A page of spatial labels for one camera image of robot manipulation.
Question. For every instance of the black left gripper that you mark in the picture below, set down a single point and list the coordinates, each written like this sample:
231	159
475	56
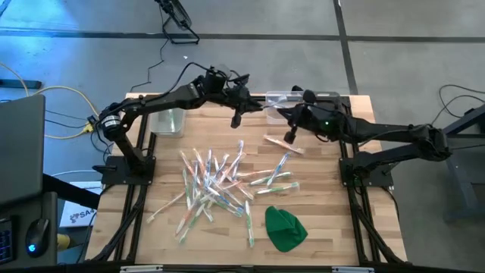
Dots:
238	96

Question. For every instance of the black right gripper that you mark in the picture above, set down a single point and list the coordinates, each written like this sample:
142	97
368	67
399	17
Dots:
308	117

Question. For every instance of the orange toothbrush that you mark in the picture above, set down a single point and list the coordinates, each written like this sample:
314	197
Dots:
244	192
288	146
166	206
233	168
187	165
254	173
201	163
183	221

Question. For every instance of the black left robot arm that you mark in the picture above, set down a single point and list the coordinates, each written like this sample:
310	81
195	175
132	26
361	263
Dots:
159	100

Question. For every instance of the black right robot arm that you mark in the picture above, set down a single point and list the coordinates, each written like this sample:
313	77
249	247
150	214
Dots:
398	132

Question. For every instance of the clear plastic bin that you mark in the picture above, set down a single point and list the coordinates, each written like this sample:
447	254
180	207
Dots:
271	117

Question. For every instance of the smoky grey plastic bin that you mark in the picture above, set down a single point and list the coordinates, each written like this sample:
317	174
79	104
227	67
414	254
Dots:
329	95

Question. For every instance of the frosted white plastic bin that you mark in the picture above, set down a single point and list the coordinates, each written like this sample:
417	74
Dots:
161	125

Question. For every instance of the green cloth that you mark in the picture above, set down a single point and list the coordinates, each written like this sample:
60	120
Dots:
284	231

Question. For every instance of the grey metal table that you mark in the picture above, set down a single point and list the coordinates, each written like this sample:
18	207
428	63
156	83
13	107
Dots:
454	178

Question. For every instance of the black diagonal stand bar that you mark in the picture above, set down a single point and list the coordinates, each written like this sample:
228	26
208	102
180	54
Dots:
72	191

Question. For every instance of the white printed cardboard box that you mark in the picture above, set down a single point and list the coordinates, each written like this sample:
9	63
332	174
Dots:
76	218

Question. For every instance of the yellow plug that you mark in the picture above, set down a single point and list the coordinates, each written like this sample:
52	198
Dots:
64	242

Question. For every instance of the black floor bar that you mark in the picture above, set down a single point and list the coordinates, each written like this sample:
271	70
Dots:
19	84

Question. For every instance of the dark grey monitor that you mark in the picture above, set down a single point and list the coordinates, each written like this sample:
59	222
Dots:
20	151

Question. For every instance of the black computer mouse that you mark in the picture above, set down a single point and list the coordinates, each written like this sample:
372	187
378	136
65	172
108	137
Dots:
38	235

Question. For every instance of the dark operator desk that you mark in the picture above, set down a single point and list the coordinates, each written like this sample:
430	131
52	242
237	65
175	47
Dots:
15	206

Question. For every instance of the backlit keyboard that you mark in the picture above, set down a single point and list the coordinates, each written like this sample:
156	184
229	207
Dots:
5	242

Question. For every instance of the black frame clamp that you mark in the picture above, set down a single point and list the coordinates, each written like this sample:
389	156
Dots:
296	89

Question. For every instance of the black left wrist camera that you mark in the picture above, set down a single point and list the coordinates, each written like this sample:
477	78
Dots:
216	81

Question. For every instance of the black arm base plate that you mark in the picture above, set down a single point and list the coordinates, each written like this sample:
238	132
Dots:
111	179
382	179

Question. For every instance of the silver bracket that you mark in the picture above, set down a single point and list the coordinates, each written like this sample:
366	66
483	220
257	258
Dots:
140	269
352	270

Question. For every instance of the black table frame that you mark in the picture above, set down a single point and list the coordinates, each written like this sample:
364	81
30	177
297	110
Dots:
134	227

